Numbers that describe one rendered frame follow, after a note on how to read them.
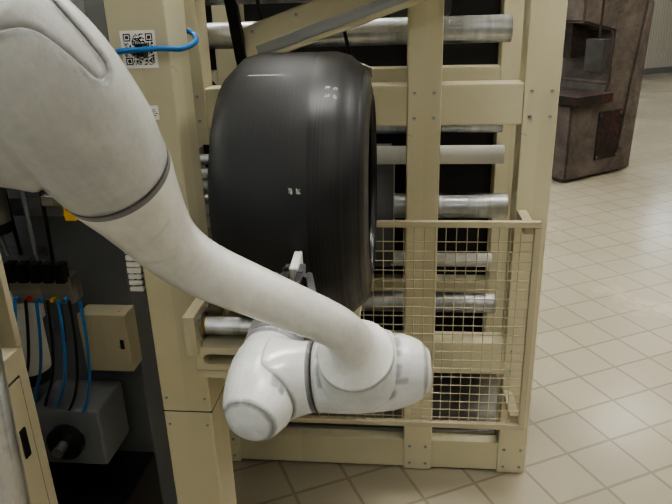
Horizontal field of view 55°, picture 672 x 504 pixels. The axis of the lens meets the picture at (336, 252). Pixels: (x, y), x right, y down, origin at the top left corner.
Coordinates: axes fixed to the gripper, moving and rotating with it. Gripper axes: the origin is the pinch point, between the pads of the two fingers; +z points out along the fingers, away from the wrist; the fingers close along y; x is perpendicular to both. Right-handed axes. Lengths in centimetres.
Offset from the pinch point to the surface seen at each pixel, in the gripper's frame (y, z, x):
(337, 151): -7.6, 9.9, -19.1
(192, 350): 27.1, 9.1, 27.8
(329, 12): -1, 70, -34
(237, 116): 11.7, 14.4, -24.6
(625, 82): -217, 501, 102
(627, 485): -98, 60, 122
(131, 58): 37, 29, -33
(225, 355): 21.3, 13.9, 32.9
